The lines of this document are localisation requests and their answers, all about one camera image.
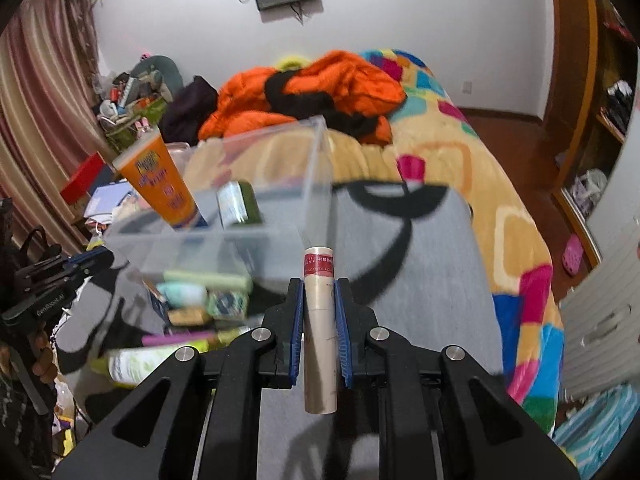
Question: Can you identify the beige tube with red band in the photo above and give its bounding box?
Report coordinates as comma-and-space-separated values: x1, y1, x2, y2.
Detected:
304, 247, 338, 415

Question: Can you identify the pale green stick tube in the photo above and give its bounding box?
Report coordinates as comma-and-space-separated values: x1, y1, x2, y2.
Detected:
163, 270, 253, 294

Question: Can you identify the small green patterned box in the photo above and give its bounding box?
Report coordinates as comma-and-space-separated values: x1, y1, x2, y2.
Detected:
206, 290, 248, 321

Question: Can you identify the mint small tube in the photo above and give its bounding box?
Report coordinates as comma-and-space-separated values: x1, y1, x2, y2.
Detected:
156, 282, 208, 308

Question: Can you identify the clear plastic storage box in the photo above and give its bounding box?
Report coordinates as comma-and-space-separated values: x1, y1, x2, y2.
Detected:
104, 116, 333, 282

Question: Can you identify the small wooden block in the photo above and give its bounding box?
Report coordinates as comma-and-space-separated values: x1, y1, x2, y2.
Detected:
167, 307, 212, 326

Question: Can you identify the dark green glass bottle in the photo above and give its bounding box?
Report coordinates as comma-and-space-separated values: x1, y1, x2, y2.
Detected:
216, 180, 262, 229

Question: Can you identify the orange sunscreen tube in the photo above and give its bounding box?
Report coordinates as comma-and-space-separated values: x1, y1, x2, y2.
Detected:
113, 130, 206, 230

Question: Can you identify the yellow-green spray bottle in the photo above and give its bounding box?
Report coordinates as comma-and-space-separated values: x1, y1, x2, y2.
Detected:
89, 339, 209, 389

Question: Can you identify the blue notebook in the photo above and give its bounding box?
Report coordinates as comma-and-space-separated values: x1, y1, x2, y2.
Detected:
84, 181, 134, 219

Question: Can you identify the red box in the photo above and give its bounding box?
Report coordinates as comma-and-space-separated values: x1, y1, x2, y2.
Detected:
60, 153, 106, 205

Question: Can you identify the grey black patterned blanket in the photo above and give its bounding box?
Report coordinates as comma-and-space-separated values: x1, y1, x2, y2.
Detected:
55, 182, 503, 479

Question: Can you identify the green storage bag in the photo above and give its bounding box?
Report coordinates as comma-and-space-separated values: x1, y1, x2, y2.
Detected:
99, 99, 168, 154

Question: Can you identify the striped pink curtain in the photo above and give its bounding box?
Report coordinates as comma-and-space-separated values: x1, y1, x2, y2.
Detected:
1, 0, 114, 252

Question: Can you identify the dark purple garment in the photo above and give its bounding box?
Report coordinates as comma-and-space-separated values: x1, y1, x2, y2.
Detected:
158, 76, 218, 146

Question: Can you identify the colourful yellow fleece blanket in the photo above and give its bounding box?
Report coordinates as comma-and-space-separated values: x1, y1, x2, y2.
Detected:
184, 49, 564, 430

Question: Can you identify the black garment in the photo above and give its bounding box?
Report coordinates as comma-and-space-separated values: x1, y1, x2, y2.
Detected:
264, 70, 397, 145

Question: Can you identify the orange down jacket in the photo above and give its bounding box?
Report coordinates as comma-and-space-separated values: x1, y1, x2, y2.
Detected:
198, 50, 407, 145

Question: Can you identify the grey-green neck pillow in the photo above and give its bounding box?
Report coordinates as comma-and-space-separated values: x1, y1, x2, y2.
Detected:
130, 55, 183, 96

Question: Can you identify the pink slipper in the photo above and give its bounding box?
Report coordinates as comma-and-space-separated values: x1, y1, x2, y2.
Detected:
561, 234, 584, 276

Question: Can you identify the wooden door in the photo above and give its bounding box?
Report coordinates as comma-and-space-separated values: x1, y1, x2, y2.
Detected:
544, 0, 599, 190

